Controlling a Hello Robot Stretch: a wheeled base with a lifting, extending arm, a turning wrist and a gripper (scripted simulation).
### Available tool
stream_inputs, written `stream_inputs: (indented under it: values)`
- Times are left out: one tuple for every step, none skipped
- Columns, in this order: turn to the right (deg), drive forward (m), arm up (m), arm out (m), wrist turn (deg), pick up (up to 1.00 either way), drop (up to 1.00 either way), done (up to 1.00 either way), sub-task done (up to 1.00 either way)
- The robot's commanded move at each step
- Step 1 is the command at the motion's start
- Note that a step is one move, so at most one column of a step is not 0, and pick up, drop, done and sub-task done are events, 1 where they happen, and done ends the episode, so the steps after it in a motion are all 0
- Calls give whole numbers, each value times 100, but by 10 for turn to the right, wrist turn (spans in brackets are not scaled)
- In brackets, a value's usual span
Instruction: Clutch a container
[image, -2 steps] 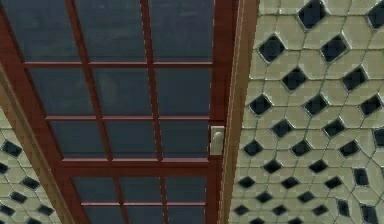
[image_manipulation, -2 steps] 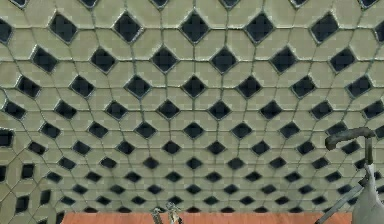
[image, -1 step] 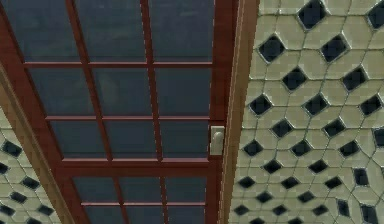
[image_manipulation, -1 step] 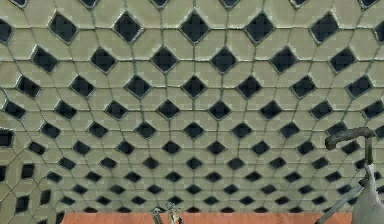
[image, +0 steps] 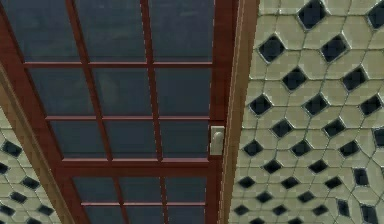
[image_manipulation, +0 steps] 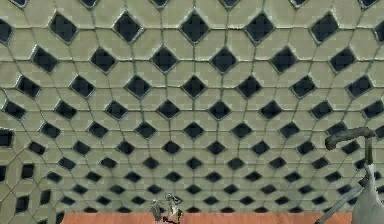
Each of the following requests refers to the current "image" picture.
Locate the red wooden glass-paned door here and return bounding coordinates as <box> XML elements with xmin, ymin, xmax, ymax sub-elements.
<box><xmin>0</xmin><ymin>0</ymin><xmax>261</xmax><ymax>224</ymax></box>

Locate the beige door handle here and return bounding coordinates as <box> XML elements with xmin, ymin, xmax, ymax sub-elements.
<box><xmin>209</xmin><ymin>125</ymin><xmax>226</xmax><ymax>157</ymax></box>

